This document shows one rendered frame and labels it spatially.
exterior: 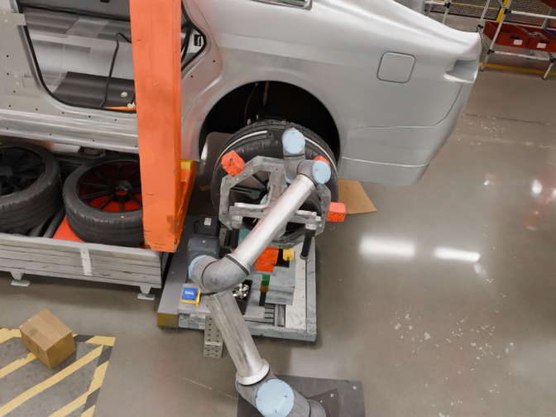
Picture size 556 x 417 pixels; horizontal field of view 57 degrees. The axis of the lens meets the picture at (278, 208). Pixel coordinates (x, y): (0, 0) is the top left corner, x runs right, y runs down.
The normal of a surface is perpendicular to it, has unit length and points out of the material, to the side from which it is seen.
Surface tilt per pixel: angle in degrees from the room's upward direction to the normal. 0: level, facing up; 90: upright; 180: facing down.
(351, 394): 0
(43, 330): 0
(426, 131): 90
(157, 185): 90
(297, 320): 0
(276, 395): 39
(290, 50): 90
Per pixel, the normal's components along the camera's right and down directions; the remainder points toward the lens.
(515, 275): 0.12, -0.75
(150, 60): -0.04, 0.65
